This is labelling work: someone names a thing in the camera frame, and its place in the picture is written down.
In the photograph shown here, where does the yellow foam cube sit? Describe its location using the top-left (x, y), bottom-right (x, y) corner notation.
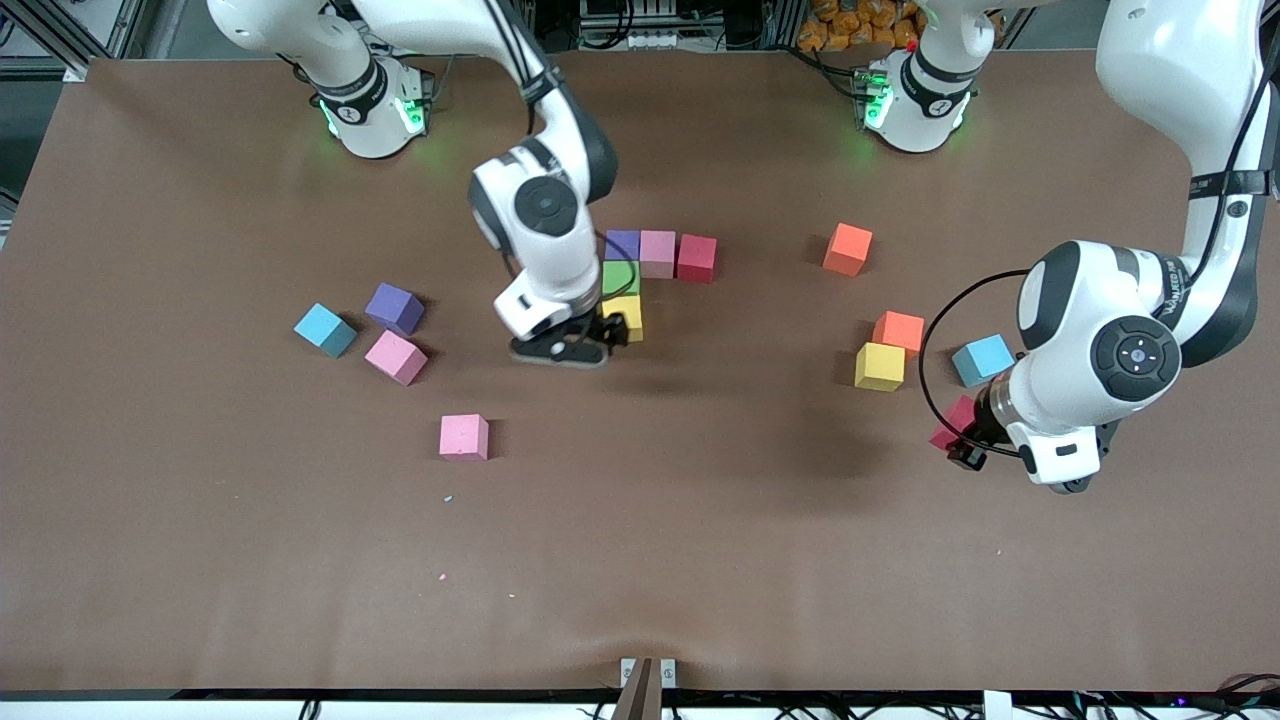
top-left (855, 342), bottom-right (906, 393)
top-left (603, 295), bottom-right (644, 344)

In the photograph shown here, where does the red foam cube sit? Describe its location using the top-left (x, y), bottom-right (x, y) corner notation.
top-left (677, 235), bottom-right (718, 284)
top-left (928, 395), bottom-right (981, 453)

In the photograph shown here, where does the pink foam cube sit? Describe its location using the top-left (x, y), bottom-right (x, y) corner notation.
top-left (365, 330), bottom-right (429, 387)
top-left (440, 414), bottom-right (490, 462)
top-left (640, 230), bottom-right (678, 280)

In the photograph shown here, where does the blue foam cube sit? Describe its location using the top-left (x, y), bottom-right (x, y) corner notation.
top-left (294, 303), bottom-right (358, 359)
top-left (951, 334), bottom-right (1017, 388)

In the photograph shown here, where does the orange foam cube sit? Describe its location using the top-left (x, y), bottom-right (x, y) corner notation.
top-left (872, 310), bottom-right (926, 358)
top-left (823, 222), bottom-right (874, 277)

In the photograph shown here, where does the white vented device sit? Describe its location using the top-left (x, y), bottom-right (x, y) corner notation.
top-left (578, 0), bottom-right (683, 51)

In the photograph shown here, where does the bag of orange objects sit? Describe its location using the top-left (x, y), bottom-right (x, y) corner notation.
top-left (797, 0), bottom-right (923, 53)

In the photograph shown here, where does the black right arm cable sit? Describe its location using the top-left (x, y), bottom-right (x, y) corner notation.
top-left (598, 230), bottom-right (639, 323)

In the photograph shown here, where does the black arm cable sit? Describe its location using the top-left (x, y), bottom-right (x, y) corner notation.
top-left (598, 230), bottom-right (639, 323)
top-left (918, 266), bottom-right (1033, 461)

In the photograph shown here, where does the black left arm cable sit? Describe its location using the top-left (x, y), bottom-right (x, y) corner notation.
top-left (918, 266), bottom-right (1033, 461)

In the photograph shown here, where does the aluminium frame post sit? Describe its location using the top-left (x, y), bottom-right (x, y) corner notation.
top-left (0, 0), bottom-right (151, 83)

